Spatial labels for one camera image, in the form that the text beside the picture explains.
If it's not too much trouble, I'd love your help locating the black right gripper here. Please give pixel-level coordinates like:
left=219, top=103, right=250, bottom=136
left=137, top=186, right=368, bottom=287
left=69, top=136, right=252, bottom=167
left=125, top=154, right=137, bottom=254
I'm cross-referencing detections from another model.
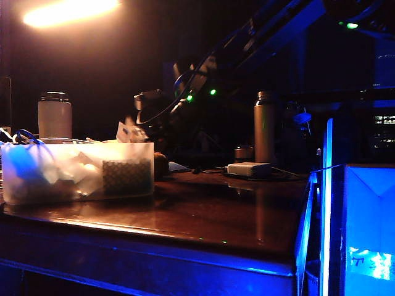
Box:
left=133, top=88, right=186, bottom=149

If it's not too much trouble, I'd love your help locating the brown fuzzy kiwi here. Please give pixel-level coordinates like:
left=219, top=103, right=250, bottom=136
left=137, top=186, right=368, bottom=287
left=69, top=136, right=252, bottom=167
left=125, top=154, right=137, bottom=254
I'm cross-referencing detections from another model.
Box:
left=153, top=151, right=170, bottom=181

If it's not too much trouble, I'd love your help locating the translucent plastic storage box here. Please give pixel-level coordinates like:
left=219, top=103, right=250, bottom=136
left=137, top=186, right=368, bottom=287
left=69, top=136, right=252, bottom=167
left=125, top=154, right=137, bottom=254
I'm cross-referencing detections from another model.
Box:
left=0, top=141, right=155, bottom=206

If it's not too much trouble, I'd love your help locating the dotted pattern dark box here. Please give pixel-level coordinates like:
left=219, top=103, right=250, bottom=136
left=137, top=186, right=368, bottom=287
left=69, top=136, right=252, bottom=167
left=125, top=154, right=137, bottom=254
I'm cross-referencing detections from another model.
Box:
left=101, top=158, right=153, bottom=197

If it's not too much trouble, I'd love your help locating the tall cardboard box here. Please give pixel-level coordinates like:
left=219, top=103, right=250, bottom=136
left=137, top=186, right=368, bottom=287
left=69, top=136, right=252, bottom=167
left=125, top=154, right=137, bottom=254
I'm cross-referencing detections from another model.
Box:
left=341, top=164, right=395, bottom=296

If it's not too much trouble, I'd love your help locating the blue flat notebook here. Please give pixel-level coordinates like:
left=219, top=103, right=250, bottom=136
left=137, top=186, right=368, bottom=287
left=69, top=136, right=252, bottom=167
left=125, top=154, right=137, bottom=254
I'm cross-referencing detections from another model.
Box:
left=168, top=161, right=193, bottom=174

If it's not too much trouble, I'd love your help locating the white bottle with dark lid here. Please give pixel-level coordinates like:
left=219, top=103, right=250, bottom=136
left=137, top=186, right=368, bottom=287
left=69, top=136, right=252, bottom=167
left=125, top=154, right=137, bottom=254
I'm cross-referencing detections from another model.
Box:
left=37, top=90, right=73, bottom=139

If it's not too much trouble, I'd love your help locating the small round metal tin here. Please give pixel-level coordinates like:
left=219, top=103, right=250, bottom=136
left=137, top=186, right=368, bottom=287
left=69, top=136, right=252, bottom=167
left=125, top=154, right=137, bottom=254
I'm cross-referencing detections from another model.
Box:
left=233, top=146, right=255, bottom=164

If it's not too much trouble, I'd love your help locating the white power adapter brick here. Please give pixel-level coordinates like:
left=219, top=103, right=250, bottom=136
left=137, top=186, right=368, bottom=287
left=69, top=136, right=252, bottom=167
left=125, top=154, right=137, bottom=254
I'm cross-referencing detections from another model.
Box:
left=226, top=162, right=273, bottom=179

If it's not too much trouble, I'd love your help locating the slim metal thermos bottle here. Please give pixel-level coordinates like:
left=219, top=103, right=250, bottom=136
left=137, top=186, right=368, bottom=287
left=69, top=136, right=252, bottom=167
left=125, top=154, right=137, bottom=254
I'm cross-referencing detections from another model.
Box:
left=253, top=90, right=277, bottom=165

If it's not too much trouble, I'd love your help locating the dark bottle with tag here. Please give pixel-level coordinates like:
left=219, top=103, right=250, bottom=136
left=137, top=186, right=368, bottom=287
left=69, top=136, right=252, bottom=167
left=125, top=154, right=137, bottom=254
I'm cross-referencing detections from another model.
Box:
left=282, top=101, right=312, bottom=165

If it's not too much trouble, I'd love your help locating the dark screen with lit lines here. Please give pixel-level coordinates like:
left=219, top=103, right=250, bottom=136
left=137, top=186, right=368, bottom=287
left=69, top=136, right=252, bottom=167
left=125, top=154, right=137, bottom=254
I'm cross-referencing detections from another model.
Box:
left=371, top=113, right=395, bottom=149

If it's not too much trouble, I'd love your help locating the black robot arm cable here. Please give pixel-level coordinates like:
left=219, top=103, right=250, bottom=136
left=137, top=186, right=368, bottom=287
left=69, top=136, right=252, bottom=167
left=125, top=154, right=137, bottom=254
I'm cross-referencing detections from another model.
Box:
left=135, top=54, right=218, bottom=126

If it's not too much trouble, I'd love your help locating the blue lanyard strap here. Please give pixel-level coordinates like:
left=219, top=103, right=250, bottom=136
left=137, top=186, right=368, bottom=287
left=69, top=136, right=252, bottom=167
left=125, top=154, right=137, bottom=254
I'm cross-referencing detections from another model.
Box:
left=14, top=128, right=46, bottom=146

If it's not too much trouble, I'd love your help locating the blue lit vertical post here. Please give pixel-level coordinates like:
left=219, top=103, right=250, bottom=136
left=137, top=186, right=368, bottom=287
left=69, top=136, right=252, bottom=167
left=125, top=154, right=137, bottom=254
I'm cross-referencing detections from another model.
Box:
left=319, top=118, right=335, bottom=296

